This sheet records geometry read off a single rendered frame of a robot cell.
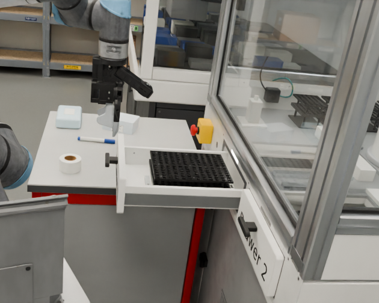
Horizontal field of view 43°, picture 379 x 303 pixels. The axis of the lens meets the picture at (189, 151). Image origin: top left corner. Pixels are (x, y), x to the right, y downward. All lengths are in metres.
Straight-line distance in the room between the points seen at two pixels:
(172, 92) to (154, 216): 0.72
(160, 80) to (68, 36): 3.39
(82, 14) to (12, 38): 4.28
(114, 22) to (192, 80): 0.99
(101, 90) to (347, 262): 0.72
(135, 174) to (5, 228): 0.60
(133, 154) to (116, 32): 0.43
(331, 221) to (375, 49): 0.31
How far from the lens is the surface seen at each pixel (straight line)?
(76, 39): 5.46
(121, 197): 1.26
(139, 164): 1.51
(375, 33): 0.79
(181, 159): 1.43
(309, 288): 1.00
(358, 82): 0.81
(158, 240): 1.67
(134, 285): 1.79
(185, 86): 2.16
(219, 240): 1.61
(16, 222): 0.94
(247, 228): 1.14
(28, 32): 5.47
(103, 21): 1.22
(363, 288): 1.05
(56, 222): 0.96
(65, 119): 1.91
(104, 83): 1.26
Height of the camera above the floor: 1.52
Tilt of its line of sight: 25 degrees down
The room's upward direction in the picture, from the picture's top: 8 degrees clockwise
